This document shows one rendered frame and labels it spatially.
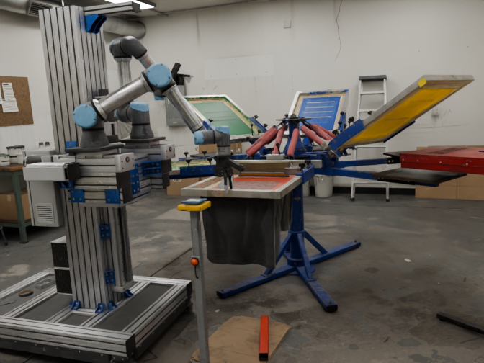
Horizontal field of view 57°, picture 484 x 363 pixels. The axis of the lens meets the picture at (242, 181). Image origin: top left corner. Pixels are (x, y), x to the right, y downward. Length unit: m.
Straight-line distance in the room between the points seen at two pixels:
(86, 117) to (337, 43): 5.19
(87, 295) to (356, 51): 5.26
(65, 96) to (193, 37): 5.16
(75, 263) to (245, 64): 5.10
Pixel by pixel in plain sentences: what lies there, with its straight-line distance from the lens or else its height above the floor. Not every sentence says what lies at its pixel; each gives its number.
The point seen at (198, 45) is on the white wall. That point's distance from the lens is 7.74.
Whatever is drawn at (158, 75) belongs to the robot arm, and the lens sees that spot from 2.31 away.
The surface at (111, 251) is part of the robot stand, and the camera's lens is 2.88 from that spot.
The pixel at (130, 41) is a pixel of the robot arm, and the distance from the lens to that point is 2.97.
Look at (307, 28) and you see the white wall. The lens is 7.14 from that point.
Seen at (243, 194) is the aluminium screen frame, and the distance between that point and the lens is 2.37.
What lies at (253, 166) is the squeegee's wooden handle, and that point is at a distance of 2.96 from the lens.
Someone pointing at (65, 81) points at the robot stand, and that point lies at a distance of 2.80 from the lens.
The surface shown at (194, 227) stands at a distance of 2.32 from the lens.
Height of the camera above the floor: 1.44
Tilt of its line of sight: 10 degrees down
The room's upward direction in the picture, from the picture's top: 3 degrees counter-clockwise
